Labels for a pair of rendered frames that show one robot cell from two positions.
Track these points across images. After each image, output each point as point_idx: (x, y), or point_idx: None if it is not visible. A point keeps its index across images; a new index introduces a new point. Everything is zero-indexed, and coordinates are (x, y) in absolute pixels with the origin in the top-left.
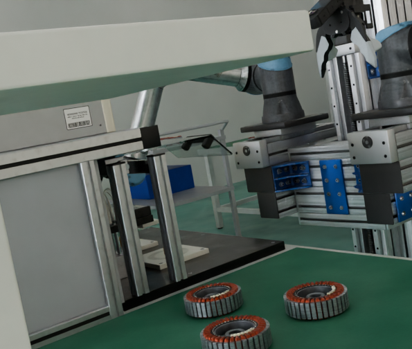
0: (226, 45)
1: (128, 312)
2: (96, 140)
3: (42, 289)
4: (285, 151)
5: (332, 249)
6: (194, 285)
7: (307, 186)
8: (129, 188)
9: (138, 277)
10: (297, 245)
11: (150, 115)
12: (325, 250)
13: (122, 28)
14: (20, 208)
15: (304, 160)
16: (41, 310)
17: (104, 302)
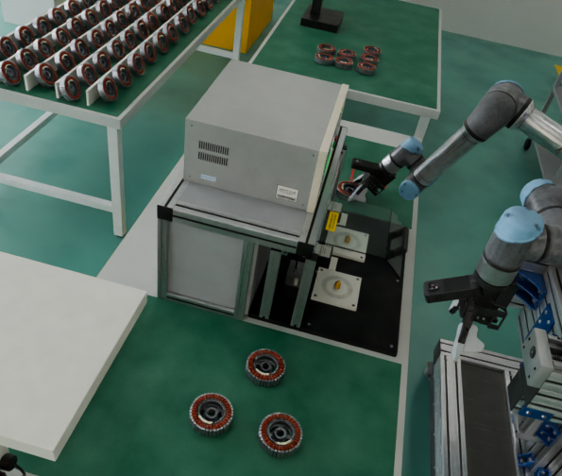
0: None
1: (246, 320)
2: (260, 234)
3: (198, 282)
4: (545, 265)
5: (404, 393)
6: (302, 333)
7: (530, 307)
8: (278, 265)
9: (263, 309)
10: (407, 362)
11: (449, 159)
12: (401, 389)
13: None
14: (198, 242)
15: (545, 289)
16: (195, 290)
17: (234, 307)
